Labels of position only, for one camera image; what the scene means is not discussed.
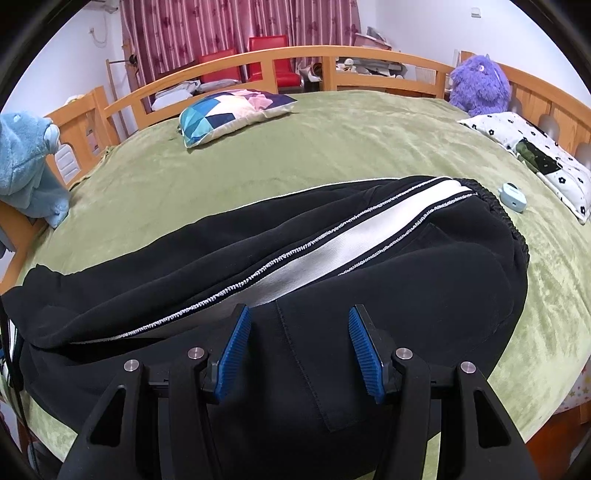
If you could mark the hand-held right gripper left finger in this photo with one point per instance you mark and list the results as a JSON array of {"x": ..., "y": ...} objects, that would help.
[{"x": 234, "y": 350}]

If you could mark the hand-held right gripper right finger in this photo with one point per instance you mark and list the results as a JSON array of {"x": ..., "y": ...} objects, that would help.
[{"x": 364, "y": 350}]

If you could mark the black pants with white stripe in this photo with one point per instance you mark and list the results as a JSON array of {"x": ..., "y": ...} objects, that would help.
[{"x": 415, "y": 286}]

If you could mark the green bed blanket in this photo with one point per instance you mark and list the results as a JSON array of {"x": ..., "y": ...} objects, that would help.
[{"x": 346, "y": 147}]

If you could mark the small light blue device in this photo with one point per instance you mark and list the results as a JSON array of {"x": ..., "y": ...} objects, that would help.
[{"x": 513, "y": 196}]

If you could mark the geometric patterned pillow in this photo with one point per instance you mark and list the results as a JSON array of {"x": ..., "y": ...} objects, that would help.
[{"x": 221, "y": 117}]

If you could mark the white slatted panel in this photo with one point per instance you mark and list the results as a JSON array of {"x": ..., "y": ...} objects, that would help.
[{"x": 67, "y": 161}]

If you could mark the dark green cloth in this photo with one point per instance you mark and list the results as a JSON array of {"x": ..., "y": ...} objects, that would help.
[{"x": 535, "y": 157}]

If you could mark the white floral pillow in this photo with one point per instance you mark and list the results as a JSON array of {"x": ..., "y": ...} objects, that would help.
[{"x": 498, "y": 127}]

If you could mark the white folded bedding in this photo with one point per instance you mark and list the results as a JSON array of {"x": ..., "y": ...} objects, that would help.
[{"x": 178, "y": 92}]

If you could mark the cluttered desk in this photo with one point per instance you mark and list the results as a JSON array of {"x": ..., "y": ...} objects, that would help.
[{"x": 374, "y": 64}]

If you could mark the light blue plush garment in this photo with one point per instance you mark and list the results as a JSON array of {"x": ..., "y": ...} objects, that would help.
[{"x": 23, "y": 157}]

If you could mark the purple plush toy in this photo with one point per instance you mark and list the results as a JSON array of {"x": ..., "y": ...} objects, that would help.
[{"x": 480, "y": 87}]

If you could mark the red chair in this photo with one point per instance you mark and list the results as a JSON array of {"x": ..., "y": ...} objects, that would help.
[
  {"x": 272, "y": 48},
  {"x": 217, "y": 62}
]

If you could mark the wooden coat rack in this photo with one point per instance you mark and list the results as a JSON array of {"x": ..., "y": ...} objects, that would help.
[{"x": 114, "y": 87}]

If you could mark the red patterned curtain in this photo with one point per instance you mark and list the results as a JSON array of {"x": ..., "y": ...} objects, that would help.
[{"x": 207, "y": 27}]

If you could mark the white air conditioner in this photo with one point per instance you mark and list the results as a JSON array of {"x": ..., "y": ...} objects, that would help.
[{"x": 108, "y": 4}]

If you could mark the wooden bed frame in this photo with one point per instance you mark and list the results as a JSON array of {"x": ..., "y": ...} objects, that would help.
[{"x": 295, "y": 54}]

